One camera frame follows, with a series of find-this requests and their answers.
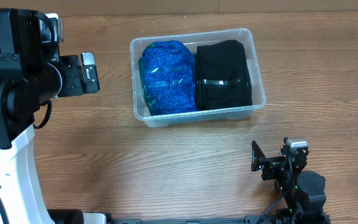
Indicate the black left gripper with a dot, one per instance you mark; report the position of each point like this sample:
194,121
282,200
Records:
69,65

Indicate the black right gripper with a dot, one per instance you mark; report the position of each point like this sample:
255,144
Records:
271,163

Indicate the blue sequin fabric garment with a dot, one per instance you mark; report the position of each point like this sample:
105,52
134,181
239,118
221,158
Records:
167,73

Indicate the large black garment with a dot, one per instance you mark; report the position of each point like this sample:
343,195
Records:
222,76

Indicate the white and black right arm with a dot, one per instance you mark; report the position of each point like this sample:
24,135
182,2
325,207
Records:
302,195

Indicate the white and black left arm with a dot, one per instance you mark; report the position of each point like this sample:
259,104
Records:
32,74

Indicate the clear plastic storage bin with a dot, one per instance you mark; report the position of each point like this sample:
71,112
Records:
191,41

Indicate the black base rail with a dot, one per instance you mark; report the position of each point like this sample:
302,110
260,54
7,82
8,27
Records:
191,221

